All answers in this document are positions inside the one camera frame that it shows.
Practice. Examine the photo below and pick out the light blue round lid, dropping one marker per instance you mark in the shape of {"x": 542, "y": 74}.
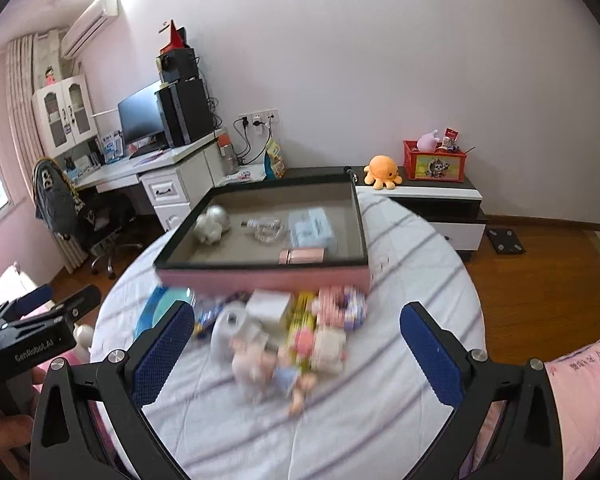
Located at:
{"x": 159, "y": 301}

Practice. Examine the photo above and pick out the white desk with drawers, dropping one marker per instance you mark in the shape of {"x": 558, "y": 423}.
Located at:
{"x": 170, "y": 191}

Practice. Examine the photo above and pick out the black box on tower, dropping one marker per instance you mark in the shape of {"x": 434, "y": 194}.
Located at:
{"x": 180, "y": 66}

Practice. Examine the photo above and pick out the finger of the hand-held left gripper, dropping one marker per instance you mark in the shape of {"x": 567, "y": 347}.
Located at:
{"x": 80, "y": 300}
{"x": 36, "y": 296}

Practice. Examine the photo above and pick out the person's left hand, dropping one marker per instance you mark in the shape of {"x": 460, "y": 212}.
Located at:
{"x": 5, "y": 435}

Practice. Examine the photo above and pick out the black office chair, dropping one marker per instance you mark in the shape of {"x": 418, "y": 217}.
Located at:
{"x": 107, "y": 220}

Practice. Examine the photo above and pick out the silver ball figure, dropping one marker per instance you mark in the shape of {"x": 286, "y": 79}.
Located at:
{"x": 215, "y": 216}

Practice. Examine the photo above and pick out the pink block toy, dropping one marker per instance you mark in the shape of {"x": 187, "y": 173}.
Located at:
{"x": 341, "y": 306}

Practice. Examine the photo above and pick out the blue white boxes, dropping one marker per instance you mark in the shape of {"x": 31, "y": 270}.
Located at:
{"x": 111, "y": 147}

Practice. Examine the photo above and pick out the black computer monitor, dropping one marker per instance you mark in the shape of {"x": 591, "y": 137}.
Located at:
{"x": 140, "y": 112}

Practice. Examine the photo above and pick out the white wall socket strip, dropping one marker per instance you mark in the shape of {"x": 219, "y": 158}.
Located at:
{"x": 260, "y": 119}

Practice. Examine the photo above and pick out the red plastic crate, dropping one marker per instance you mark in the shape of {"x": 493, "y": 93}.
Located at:
{"x": 437, "y": 166}

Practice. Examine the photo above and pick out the black computer tower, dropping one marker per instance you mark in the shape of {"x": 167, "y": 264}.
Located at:
{"x": 190, "y": 110}

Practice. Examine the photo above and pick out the black white low cabinet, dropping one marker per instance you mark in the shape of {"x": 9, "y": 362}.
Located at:
{"x": 450, "y": 205}

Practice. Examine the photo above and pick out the small doll in pink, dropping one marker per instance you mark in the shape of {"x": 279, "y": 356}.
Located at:
{"x": 50, "y": 76}

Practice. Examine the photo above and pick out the yellow highlighter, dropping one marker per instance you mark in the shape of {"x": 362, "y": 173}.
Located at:
{"x": 300, "y": 317}

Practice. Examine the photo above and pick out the pink desk mat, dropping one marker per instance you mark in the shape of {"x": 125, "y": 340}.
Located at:
{"x": 150, "y": 160}

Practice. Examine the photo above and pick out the yellow blue snack bag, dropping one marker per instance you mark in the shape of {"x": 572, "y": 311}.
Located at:
{"x": 276, "y": 162}

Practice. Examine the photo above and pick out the clear plastic bottle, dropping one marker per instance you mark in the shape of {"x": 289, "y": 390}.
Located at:
{"x": 266, "y": 230}

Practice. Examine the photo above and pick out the pink white small packet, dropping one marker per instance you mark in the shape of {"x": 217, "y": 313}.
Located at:
{"x": 329, "y": 349}

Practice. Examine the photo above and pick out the white glass door cabinet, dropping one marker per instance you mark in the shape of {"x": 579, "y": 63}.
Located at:
{"x": 65, "y": 115}

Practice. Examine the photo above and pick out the pink box with dark rim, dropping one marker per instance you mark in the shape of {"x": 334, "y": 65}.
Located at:
{"x": 260, "y": 280}

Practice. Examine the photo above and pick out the pig doll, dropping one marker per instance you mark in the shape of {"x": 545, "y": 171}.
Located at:
{"x": 272, "y": 372}

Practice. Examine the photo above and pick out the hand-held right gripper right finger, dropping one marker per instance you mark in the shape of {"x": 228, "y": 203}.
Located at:
{"x": 432, "y": 355}

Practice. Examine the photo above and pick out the red paper bag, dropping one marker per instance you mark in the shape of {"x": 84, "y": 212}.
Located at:
{"x": 172, "y": 40}

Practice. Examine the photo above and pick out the beige curtain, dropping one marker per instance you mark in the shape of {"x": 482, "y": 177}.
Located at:
{"x": 27, "y": 90}

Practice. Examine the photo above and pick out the pink plush toy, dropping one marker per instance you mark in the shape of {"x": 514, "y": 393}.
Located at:
{"x": 428, "y": 141}

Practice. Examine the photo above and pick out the orange octopus plush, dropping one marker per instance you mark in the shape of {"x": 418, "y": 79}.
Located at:
{"x": 382, "y": 170}

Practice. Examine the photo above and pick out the black bathroom scale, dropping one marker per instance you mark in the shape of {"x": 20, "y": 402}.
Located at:
{"x": 505, "y": 241}

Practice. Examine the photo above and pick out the white air conditioner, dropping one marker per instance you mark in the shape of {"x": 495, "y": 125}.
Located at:
{"x": 87, "y": 27}

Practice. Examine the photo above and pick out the white radiator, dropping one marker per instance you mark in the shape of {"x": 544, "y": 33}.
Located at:
{"x": 70, "y": 255}

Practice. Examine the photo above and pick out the black keyboard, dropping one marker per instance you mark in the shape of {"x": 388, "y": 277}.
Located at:
{"x": 150, "y": 151}

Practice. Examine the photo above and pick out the black handheld device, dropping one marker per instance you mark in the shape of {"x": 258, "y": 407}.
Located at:
{"x": 350, "y": 172}

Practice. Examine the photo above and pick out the pink printed quilt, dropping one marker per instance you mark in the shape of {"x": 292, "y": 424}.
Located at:
{"x": 587, "y": 400}

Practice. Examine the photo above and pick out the bottle with orange cap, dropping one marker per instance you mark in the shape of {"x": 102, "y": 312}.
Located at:
{"x": 227, "y": 156}

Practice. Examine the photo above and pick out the red white small box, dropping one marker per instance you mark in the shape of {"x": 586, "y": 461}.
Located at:
{"x": 450, "y": 138}

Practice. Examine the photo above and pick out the grey printed jacket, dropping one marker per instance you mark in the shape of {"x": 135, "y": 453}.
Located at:
{"x": 55, "y": 200}

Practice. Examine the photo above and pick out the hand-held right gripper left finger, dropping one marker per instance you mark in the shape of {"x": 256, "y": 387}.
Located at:
{"x": 162, "y": 355}

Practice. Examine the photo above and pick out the clear packet with colourful print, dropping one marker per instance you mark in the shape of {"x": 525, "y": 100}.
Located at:
{"x": 207, "y": 317}

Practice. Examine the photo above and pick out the white tape roll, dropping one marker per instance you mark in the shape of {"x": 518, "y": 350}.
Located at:
{"x": 229, "y": 327}

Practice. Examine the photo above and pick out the rose gold lipstick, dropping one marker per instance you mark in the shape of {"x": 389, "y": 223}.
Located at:
{"x": 302, "y": 255}

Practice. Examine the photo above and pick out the white side cabinet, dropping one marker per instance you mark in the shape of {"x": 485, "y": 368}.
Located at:
{"x": 246, "y": 166}

